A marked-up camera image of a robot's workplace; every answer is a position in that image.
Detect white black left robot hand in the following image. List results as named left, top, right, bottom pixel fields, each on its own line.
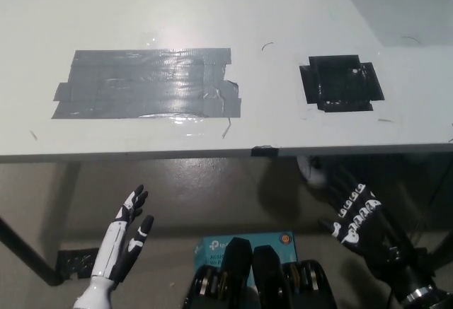
left=90, top=184, right=156, bottom=284

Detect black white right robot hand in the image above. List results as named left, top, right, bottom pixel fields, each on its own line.
left=317, top=182, right=435, bottom=298

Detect black tape patch square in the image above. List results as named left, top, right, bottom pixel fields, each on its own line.
left=299, top=54, right=386, bottom=113

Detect black table leg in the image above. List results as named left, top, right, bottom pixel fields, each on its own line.
left=0, top=216, right=64, bottom=286

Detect teal router cardboard box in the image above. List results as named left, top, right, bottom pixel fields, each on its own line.
left=193, top=231, right=297, bottom=287

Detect black robot body blocks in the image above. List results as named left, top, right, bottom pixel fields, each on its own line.
left=183, top=237, right=338, bottom=309

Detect grey duct tape patch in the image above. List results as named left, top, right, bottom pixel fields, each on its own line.
left=51, top=47, right=243, bottom=120

